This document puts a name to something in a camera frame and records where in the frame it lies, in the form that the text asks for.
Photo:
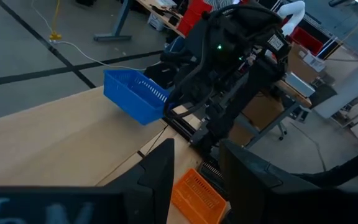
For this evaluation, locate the black bag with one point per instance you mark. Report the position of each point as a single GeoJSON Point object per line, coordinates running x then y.
{"type": "Point", "coordinates": [162, 74]}

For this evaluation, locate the gray flat box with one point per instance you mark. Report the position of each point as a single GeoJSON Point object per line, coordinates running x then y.
{"type": "Point", "coordinates": [300, 84]}

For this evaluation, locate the white storage box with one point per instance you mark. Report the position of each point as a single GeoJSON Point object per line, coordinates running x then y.
{"type": "Point", "coordinates": [155, 21]}

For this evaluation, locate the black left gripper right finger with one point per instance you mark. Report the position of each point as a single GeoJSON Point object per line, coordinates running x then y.
{"type": "Point", "coordinates": [275, 202]}

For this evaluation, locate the red storage bin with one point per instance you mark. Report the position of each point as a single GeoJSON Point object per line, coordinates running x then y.
{"type": "Point", "coordinates": [306, 40]}
{"type": "Point", "coordinates": [194, 15]}

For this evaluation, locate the blue plastic basket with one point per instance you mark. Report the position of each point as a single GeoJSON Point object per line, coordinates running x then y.
{"type": "Point", "coordinates": [132, 96]}

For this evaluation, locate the person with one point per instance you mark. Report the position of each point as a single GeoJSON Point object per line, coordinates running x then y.
{"type": "Point", "coordinates": [221, 3]}

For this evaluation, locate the brown cardboard box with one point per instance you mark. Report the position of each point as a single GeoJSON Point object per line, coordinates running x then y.
{"type": "Point", "coordinates": [295, 65]}

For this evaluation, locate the gray table leg foot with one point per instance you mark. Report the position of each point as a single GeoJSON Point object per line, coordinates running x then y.
{"type": "Point", "coordinates": [113, 37]}

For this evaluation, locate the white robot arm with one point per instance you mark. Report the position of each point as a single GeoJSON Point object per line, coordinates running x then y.
{"type": "Point", "coordinates": [292, 15]}

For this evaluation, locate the black plastic basket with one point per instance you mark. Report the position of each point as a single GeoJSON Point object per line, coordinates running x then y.
{"type": "Point", "coordinates": [212, 174]}

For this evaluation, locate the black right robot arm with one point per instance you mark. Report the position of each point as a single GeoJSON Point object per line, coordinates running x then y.
{"type": "Point", "coordinates": [247, 93]}

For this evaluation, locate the cluttered wooden desk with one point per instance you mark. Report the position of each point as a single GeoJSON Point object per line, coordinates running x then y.
{"type": "Point", "coordinates": [163, 15]}

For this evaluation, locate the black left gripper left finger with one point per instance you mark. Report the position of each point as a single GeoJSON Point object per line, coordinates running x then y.
{"type": "Point", "coordinates": [129, 202]}

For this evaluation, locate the orange plastic basket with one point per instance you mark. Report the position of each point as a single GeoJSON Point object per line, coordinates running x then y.
{"type": "Point", "coordinates": [197, 199]}

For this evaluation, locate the wooden desk with gray legs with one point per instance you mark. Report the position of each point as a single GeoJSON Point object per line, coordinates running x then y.
{"type": "Point", "coordinates": [294, 93]}

